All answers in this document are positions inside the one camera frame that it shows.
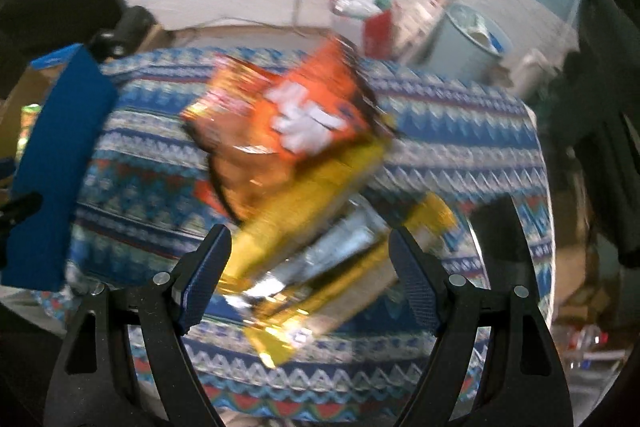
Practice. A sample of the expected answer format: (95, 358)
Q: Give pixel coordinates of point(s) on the black camera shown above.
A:
(132, 24)

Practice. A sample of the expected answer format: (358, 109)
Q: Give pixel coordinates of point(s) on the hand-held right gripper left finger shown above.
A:
(205, 277)

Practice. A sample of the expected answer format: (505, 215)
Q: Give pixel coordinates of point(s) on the black chair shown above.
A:
(600, 132)

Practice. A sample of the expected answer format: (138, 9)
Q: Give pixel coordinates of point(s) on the silver foil snack packet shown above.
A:
(345, 242)

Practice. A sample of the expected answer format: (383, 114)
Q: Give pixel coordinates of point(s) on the gold foil snack packet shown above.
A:
(310, 317)

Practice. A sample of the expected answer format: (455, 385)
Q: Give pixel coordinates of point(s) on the orange flower-print snack packet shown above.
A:
(232, 157)

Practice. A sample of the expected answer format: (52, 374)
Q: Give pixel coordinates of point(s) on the blue patterned cloth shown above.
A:
(475, 132)

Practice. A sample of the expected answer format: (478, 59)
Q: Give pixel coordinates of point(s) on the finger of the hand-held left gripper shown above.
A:
(22, 209)

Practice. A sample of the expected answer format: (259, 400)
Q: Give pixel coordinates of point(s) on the long yellow snack packet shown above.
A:
(432, 214)
(300, 202)

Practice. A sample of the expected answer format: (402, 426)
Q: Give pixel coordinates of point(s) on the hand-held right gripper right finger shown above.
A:
(417, 292)

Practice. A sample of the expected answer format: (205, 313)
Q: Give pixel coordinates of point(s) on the large orange chip bag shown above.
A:
(310, 117)

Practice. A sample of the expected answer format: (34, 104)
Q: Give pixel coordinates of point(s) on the light blue trash bin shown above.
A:
(460, 52)

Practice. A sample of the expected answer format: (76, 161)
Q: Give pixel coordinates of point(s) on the green peanut snack packet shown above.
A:
(30, 122)

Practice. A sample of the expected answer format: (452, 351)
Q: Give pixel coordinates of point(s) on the white plastic bottle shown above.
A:
(530, 67)

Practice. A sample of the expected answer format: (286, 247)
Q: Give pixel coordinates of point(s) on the blue cardboard box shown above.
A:
(60, 147)

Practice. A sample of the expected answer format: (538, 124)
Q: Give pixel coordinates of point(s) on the brown paper bag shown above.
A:
(425, 22)

